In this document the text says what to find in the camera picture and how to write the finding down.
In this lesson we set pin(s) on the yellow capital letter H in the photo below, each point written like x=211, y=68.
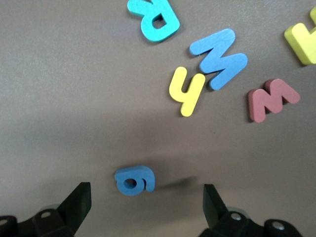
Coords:
x=303, y=42

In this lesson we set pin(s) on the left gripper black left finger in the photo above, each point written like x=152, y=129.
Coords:
x=61, y=222

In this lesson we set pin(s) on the teal capital letter R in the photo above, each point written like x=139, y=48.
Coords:
x=148, y=27

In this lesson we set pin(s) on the yellow small letter h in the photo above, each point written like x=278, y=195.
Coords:
x=190, y=98

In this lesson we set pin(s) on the blue capital letter W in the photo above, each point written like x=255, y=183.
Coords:
x=217, y=64

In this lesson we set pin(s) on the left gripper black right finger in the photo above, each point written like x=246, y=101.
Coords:
x=227, y=222

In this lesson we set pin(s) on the blue small letter g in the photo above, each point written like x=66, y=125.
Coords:
x=145, y=177

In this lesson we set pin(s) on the red small letter w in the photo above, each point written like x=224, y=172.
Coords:
x=258, y=103

